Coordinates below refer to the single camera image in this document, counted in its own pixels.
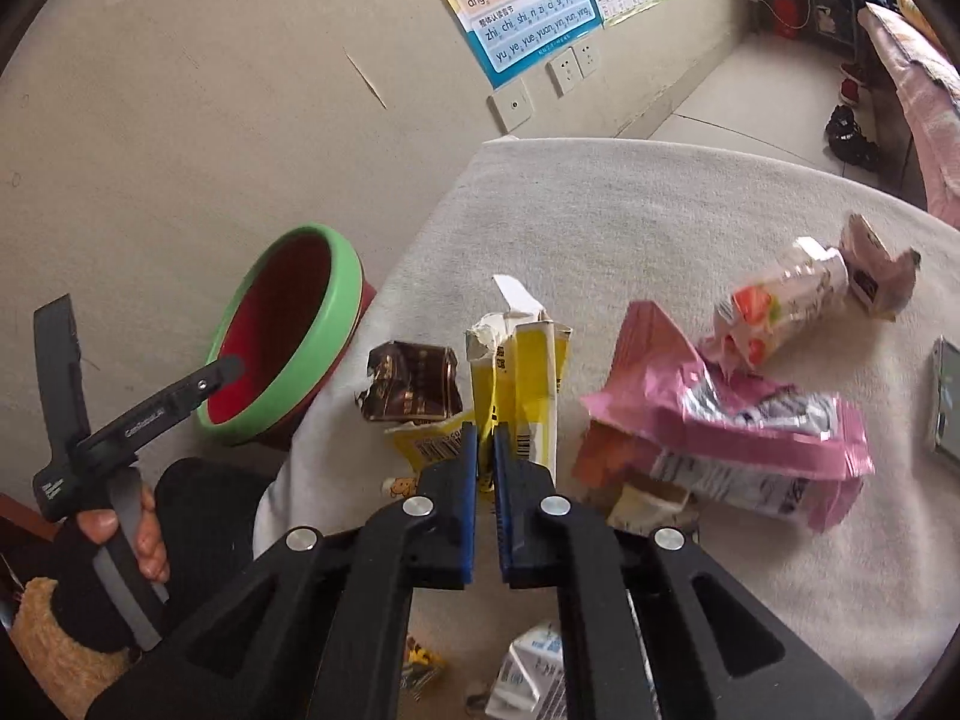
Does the yellow snack packet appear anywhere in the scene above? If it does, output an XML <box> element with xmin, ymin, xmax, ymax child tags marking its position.
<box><xmin>382</xmin><ymin>416</ymin><xmax>497</xmax><ymax>497</ymax></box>

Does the yellow torn carton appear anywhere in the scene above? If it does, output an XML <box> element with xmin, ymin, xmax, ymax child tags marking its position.
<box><xmin>463</xmin><ymin>275</ymin><xmax>575</xmax><ymax>482</ymax></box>

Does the dark brown foil wrapper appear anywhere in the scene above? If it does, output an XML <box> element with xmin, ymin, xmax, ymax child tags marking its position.
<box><xmin>358</xmin><ymin>340</ymin><xmax>464</xmax><ymax>422</ymax></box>

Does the pink plastic packet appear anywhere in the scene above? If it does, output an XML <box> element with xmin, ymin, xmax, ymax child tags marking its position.
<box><xmin>574</xmin><ymin>300</ymin><xmax>876</xmax><ymax>535</ymax></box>

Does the smartphone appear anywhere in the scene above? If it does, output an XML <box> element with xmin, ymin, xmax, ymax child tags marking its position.
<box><xmin>930</xmin><ymin>336</ymin><xmax>960</xmax><ymax>466</ymax></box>

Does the beige crumpled drink carton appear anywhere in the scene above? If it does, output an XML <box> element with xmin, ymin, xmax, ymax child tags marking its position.
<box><xmin>838</xmin><ymin>212</ymin><xmax>922</xmax><ymax>322</ymax></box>

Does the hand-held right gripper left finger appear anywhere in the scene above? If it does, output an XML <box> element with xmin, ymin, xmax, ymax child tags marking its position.
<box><xmin>90</xmin><ymin>424</ymin><xmax>481</xmax><ymax>720</ymax></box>

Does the small colourful candy wrapper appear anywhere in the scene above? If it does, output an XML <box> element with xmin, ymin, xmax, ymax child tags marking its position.
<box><xmin>401</xmin><ymin>634</ymin><xmax>449</xmax><ymax>695</ymax></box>

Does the white round-hole wall plate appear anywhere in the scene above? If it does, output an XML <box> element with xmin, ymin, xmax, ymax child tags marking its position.
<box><xmin>487</xmin><ymin>88</ymin><xmax>534</xmax><ymax>134</ymax></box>

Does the person's left hand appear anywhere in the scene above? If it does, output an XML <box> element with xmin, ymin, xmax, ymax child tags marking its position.
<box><xmin>75</xmin><ymin>481</ymin><xmax>172</xmax><ymax>584</ymax></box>

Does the white and blue milk carton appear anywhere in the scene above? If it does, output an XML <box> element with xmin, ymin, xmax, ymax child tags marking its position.
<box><xmin>484</xmin><ymin>621</ymin><xmax>571</xmax><ymax>720</ymax></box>

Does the pair of black shoes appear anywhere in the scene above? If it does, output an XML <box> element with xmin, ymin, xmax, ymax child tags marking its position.
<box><xmin>825</xmin><ymin>105</ymin><xmax>883</xmax><ymax>170</ymax></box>

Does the small beige wrapper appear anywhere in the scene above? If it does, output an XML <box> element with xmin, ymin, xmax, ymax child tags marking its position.
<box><xmin>606</xmin><ymin>481</ymin><xmax>700</xmax><ymax>533</ymax></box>

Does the person's left forearm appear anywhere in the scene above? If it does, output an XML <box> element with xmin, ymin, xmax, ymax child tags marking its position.
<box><xmin>0</xmin><ymin>521</ymin><xmax>155</xmax><ymax>720</ymax></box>

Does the red bin with green rim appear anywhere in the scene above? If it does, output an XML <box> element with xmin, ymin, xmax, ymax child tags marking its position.
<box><xmin>196</xmin><ymin>223</ymin><xmax>376</xmax><ymax>451</ymax></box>

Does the brown wooden furniture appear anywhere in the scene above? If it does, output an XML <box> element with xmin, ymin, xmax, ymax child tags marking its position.
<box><xmin>0</xmin><ymin>493</ymin><xmax>59</xmax><ymax>542</ymax></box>

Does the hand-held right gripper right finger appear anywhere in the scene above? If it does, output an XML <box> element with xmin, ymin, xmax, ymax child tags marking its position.
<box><xmin>491</xmin><ymin>424</ymin><xmax>875</xmax><ymax>720</ymax></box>

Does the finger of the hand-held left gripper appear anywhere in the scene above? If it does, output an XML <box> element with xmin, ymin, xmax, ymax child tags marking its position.
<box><xmin>33</xmin><ymin>294</ymin><xmax>82</xmax><ymax>458</ymax></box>
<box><xmin>112</xmin><ymin>355</ymin><xmax>246</xmax><ymax>440</ymax></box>

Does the blue letter wall poster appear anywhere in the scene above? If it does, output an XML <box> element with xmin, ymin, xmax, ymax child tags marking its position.
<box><xmin>409</xmin><ymin>0</ymin><xmax>605</xmax><ymax>91</ymax></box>

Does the white strawberry snack packet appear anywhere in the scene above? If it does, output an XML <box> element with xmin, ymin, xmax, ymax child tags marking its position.
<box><xmin>701</xmin><ymin>236</ymin><xmax>850</xmax><ymax>376</ymax></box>

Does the pink bed blanket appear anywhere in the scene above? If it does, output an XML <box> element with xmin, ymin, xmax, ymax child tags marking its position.
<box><xmin>859</xmin><ymin>4</ymin><xmax>960</xmax><ymax>230</ymax></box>

